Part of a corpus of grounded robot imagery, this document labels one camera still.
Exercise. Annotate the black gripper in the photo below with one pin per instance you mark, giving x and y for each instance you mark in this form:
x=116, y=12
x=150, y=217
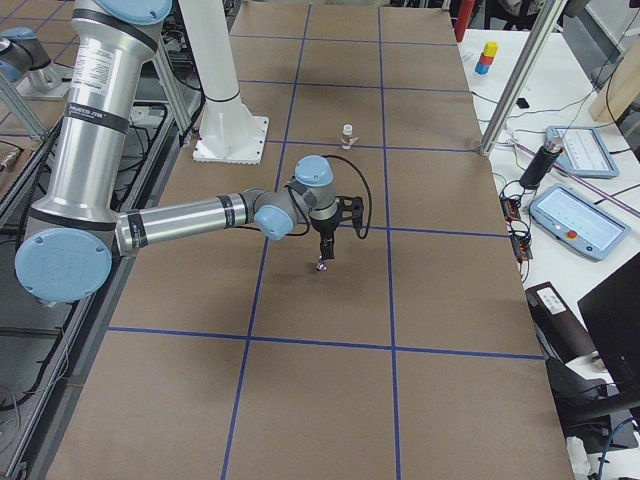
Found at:
x=324, y=229

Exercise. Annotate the white chrome PPR valve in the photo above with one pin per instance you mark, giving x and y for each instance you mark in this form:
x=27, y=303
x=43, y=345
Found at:
x=348, y=137

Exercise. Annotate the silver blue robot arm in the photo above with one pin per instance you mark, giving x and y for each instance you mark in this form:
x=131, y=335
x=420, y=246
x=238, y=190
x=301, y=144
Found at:
x=27, y=65
x=72, y=233

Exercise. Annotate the orange black circuit board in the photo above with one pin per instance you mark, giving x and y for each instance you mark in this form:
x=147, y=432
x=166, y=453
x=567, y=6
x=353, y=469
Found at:
x=510, y=209

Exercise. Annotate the black cylindrical device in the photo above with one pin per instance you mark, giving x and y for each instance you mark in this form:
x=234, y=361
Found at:
x=541, y=163

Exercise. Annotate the near teach pendant tablet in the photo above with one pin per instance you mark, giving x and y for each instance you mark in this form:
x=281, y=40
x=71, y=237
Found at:
x=577, y=223

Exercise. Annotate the teach pendant tablet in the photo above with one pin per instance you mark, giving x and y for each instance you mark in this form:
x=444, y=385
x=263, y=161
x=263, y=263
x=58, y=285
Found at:
x=577, y=223
x=584, y=152

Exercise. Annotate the small black square object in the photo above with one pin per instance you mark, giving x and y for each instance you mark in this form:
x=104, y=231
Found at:
x=522, y=103

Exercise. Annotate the stacked coloured blocks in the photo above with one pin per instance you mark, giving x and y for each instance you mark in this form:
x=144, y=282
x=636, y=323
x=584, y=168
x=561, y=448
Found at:
x=486, y=58

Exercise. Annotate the black brown box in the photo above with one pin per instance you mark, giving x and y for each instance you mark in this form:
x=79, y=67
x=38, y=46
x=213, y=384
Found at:
x=559, y=326

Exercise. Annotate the far teach pendant tablet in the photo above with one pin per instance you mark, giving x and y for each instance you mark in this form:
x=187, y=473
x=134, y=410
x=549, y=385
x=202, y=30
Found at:
x=584, y=152

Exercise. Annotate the black monitor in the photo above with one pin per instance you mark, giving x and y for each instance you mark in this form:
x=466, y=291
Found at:
x=611, y=314

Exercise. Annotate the black monitor stand base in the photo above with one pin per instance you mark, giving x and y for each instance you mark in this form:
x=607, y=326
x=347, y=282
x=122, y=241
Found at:
x=590, y=409

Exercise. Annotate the wooden board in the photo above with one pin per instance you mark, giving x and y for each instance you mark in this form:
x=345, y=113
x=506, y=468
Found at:
x=620, y=90

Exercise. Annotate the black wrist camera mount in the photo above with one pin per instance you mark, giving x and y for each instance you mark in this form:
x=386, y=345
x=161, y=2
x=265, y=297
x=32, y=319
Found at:
x=350, y=209

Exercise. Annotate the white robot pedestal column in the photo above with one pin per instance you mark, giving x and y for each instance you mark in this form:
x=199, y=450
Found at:
x=228, y=132

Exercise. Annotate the aluminium frame post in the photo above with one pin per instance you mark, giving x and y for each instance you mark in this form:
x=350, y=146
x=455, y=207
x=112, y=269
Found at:
x=533, y=46

